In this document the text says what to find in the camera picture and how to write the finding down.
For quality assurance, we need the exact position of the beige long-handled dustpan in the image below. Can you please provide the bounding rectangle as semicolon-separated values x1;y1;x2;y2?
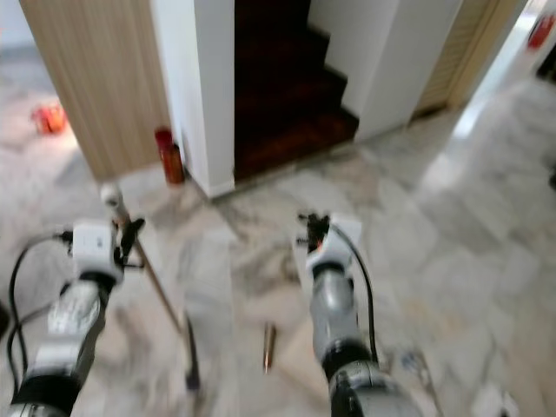
276;317;335;396

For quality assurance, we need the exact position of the red incense stick tin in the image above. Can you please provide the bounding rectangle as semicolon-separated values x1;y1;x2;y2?
154;127;186;185

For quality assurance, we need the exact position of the small brown ribbed cylinder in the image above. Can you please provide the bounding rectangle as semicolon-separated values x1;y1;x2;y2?
262;323;277;374

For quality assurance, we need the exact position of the dark wooden staircase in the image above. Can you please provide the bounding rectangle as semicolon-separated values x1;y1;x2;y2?
233;0;359;182

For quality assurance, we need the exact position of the light wood cabinet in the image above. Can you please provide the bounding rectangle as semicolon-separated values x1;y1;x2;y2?
19;0;173;182

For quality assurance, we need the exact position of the cream louvred door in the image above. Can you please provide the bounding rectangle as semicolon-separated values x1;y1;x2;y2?
413;0;531;118

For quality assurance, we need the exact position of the red fire extinguisher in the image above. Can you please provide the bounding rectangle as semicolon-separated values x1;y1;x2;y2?
526;13;556;51

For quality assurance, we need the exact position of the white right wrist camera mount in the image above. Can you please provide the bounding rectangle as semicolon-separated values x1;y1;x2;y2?
306;215;363;270

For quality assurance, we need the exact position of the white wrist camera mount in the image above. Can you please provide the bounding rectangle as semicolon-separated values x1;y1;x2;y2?
306;215;363;270
71;222;122;281

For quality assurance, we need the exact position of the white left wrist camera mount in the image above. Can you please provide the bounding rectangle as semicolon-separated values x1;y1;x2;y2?
71;222;122;281

